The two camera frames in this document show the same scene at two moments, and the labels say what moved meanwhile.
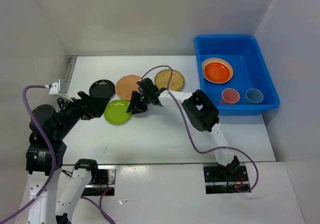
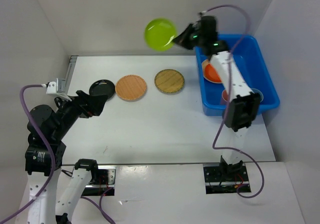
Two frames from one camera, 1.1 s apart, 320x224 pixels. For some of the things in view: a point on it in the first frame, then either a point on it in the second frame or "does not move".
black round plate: x=102 y=88 does not move
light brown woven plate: x=126 y=85 does not move
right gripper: x=133 y=103 to x=181 y=39
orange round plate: x=217 y=72 does not move
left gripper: x=96 y=105 does not move
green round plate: x=115 y=112 to x=159 y=33
